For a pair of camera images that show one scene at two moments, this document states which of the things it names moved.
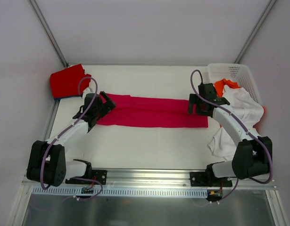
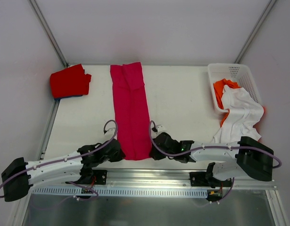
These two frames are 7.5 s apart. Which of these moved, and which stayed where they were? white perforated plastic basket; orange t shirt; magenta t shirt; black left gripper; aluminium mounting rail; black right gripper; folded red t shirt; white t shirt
Moved: black right gripper; black left gripper; magenta t shirt
Stayed: white t shirt; aluminium mounting rail; folded red t shirt; orange t shirt; white perforated plastic basket
